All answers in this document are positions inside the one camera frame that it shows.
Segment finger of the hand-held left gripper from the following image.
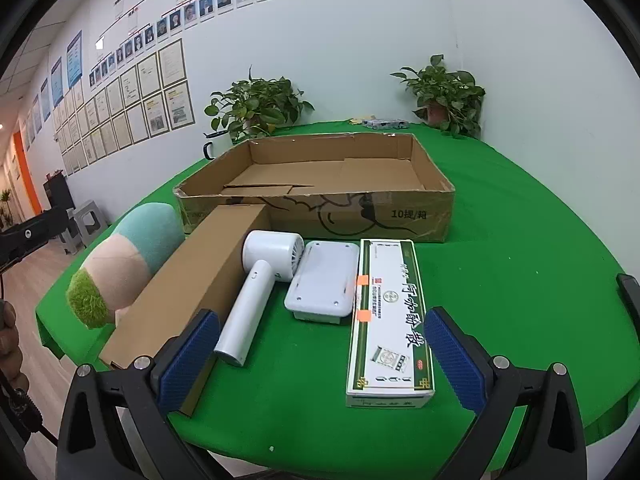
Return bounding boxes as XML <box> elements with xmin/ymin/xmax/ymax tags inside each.
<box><xmin>0</xmin><ymin>206</ymin><xmax>70</xmax><ymax>274</ymax></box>

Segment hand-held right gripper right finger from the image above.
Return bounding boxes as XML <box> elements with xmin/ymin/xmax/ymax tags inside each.
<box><xmin>424</xmin><ymin>306</ymin><xmax>588</xmax><ymax>480</ymax></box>

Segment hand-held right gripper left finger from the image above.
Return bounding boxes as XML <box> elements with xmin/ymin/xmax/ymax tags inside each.
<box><xmin>56</xmin><ymin>308</ymin><xmax>236</xmax><ymax>480</ymax></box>

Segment long brown cardboard box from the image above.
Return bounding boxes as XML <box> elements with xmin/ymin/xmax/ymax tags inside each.
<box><xmin>98</xmin><ymin>204</ymin><xmax>272</xmax><ymax>418</ymax></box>

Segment white hair dryer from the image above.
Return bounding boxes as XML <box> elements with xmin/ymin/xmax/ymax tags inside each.
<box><xmin>213</xmin><ymin>230</ymin><xmax>305</xmax><ymax>367</ymax></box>

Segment large cardboard box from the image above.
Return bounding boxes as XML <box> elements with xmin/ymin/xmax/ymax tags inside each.
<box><xmin>172</xmin><ymin>132</ymin><xmax>457</xmax><ymax>244</ymax></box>

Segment person's left hand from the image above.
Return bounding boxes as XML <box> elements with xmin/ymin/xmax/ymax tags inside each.
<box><xmin>0</xmin><ymin>300</ymin><xmax>29</xmax><ymax>395</ymax></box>

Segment grey plastic stool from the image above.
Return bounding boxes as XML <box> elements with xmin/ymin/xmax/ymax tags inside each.
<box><xmin>59</xmin><ymin>226</ymin><xmax>82</xmax><ymax>256</ymax></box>
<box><xmin>74</xmin><ymin>200</ymin><xmax>109</xmax><ymax>247</ymax></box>

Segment small floor plant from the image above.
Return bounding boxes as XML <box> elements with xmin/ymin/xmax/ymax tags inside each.
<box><xmin>0</xmin><ymin>187</ymin><xmax>14</xmax><ymax>231</ymax></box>

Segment black cabinet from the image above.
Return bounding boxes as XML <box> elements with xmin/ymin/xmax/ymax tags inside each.
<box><xmin>42</xmin><ymin>172</ymin><xmax>76</xmax><ymax>213</ymax></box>

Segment white green medicine box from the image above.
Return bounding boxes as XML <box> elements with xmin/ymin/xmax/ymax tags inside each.
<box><xmin>345</xmin><ymin>239</ymin><xmax>436</xmax><ymax>409</ymax></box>

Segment pastel pill-shaped plush toy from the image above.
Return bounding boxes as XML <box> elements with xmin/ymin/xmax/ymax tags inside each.
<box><xmin>67</xmin><ymin>202</ymin><xmax>185</xmax><ymax>331</ymax></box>

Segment white rectangular plastic device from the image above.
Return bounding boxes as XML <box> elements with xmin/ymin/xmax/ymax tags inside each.
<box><xmin>284</xmin><ymin>240</ymin><xmax>360</xmax><ymax>326</ymax></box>

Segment black object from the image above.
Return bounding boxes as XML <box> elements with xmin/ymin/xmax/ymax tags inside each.
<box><xmin>616</xmin><ymin>273</ymin><xmax>640</xmax><ymax>312</ymax></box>

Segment silver foil packets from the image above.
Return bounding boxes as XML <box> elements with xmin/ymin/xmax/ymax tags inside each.
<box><xmin>350</xmin><ymin>117</ymin><xmax>412</xmax><ymax>131</ymax></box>

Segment bushy potted plant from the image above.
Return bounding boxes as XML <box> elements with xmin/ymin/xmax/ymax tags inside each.
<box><xmin>204</xmin><ymin>65</ymin><xmax>316</xmax><ymax>145</ymax></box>

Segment potted plant orange pot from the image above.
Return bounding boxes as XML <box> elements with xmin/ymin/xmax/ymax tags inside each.
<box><xmin>390</xmin><ymin>54</ymin><xmax>487</xmax><ymax>140</ymax></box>

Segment row of portrait photos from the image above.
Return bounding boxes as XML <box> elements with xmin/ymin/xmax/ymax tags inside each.
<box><xmin>89</xmin><ymin>0</ymin><xmax>299</xmax><ymax>88</ymax></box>

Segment blue wall poster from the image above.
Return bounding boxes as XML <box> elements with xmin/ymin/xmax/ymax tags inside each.
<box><xmin>49</xmin><ymin>56</ymin><xmax>64</xmax><ymax>107</ymax></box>
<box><xmin>66</xmin><ymin>30</ymin><xmax>84</xmax><ymax>87</ymax></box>

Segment wall of framed certificates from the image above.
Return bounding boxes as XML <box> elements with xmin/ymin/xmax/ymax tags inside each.
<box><xmin>52</xmin><ymin>37</ymin><xmax>196</xmax><ymax>176</ymax></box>

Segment black cable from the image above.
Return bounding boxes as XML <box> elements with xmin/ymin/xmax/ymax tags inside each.
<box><xmin>0</xmin><ymin>375</ymin><xmax>58</xmax><ymax>453</ymax></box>

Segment white mug black handle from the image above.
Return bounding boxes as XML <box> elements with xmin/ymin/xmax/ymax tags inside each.
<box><xmin>202</xmin><ymin>131</ymin><xmax>233</xmax><ymax>162</ymax></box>

